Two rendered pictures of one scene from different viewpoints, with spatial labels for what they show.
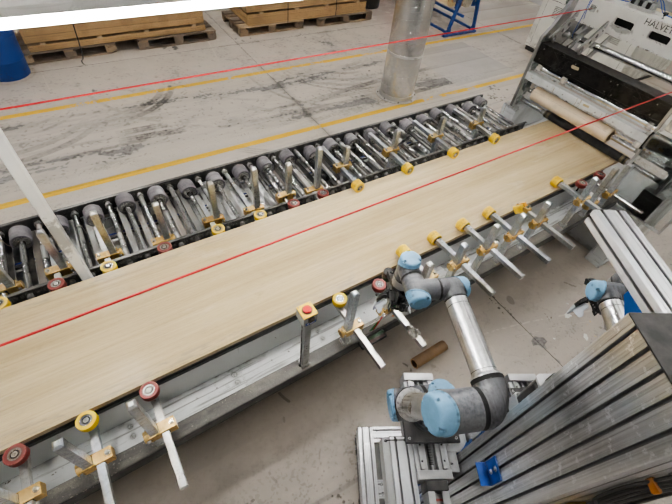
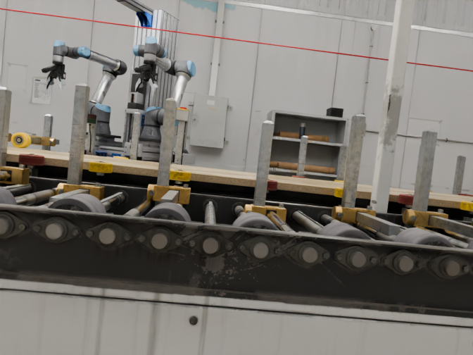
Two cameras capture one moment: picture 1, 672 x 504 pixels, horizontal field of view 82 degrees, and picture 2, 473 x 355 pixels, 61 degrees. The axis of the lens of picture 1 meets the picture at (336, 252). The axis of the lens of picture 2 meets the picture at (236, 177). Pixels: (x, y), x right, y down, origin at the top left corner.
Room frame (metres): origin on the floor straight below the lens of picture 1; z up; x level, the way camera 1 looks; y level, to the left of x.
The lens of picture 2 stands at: (2.70, 1.71, 0.98)
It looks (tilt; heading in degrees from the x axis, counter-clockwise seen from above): 3 degrees down; 214
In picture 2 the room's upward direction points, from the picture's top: 6 degrees clockwise
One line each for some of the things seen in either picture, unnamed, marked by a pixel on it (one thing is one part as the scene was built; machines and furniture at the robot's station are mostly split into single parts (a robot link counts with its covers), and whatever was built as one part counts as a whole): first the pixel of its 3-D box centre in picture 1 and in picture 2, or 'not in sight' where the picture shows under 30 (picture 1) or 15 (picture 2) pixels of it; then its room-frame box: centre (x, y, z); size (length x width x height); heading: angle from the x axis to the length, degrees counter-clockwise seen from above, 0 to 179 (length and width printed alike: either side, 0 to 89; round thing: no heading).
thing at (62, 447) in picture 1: (84, 461); (339, 184); (0.30, 0.87, 0.88); 0.03 x 0.03 x 0.48; 38
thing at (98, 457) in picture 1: (95, 461); not in sight; (0.32, 0.85, 0.83); 0.13 x 0.06 x 0.05; 128
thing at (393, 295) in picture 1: (398, 294); (148, 71); (0.88, -0.26, 1.46); 0.09 x 0.08 x 0.12; 8
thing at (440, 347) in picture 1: (429, 354); not in sight; (1.42, -0.79, 0.04); 0.30 x 0.08 x 0.08; 128
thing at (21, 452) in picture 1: (21, 457); not in sight; (0.29, 1.13, 0.85); 0.08 x 0.08 x 0.11
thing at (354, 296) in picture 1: (349, 319); (134, 153); (1.07, -0.11, 0.93); 0.03 x 0.03 x 0.48; 38
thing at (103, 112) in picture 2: not in sight; (102, 112); (0.67, -0.97, 1.21); 0.13 x 0.12 x 0.14; 91
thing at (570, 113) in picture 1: (590, 124); not in sight; (3.26, -2.03, 1.05); 1.43 x 0.12 x 0.12; 38
